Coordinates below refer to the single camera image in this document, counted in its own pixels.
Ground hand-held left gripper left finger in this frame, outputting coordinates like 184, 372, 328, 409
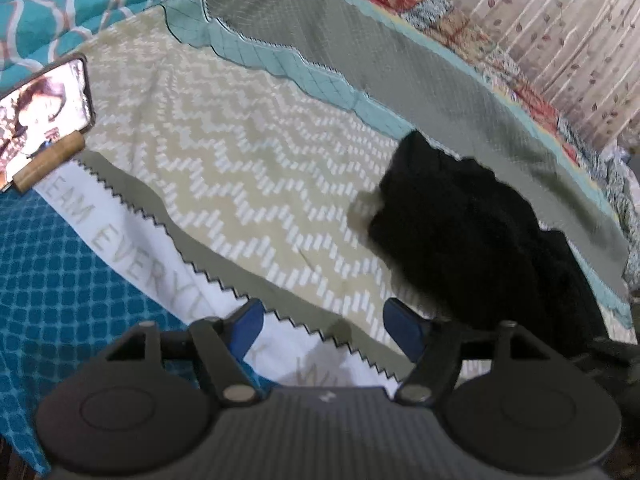
102, 298, 266, 406

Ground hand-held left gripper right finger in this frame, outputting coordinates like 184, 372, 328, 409
382, 298, 548, 406

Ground black pants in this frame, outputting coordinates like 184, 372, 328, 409
368, 130, 608, 356

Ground patchwork zigzag bedspread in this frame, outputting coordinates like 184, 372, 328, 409
0, 0, 635, 476

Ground wooden phone stand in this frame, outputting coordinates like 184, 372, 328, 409
14, 130, 85, 193

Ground smartphone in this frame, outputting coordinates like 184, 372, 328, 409
0, 56, 96, 193

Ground floral patchwork quilt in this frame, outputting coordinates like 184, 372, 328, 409
315, 0, 640, 288

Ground leaf print curtain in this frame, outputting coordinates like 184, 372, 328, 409
395, 0, 640, 157

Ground teal wavy-pattern blanket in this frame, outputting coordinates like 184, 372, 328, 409
0, 0, 198, 102

